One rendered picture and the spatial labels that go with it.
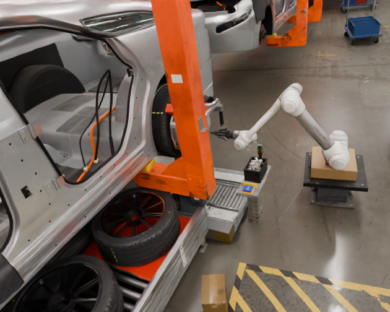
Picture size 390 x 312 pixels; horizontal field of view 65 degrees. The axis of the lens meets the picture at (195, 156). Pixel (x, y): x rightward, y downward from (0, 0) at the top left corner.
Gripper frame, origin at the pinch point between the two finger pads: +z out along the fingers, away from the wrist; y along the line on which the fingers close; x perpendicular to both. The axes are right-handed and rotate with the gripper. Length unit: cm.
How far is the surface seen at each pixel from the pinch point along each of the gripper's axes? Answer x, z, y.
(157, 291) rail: 84, -19, -128
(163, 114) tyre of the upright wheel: 63, 20, -4
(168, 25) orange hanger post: 137, -21, 24
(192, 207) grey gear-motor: 13, 1, -73
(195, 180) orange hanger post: 62, -20, -52
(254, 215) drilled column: -6, -50, -69
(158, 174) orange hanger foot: 60, 14, -53
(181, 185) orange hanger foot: 56, -6, -57
